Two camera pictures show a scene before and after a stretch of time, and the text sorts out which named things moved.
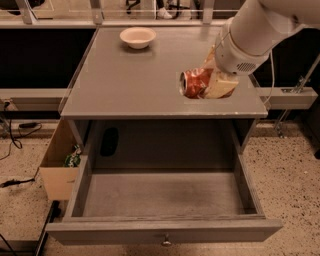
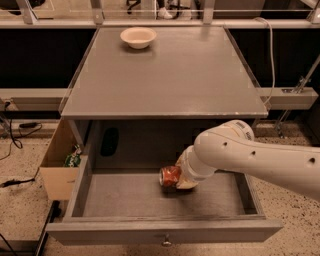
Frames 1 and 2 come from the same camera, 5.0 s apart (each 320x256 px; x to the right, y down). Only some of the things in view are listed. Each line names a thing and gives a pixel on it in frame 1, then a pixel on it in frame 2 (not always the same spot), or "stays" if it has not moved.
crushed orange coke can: [193, 82] to [169, 175]
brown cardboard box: [57, 179] stays
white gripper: [229, 57] to [189, 164]
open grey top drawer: [128, 206] stays
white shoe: [163, 14] stays
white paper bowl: [137, 37] stays
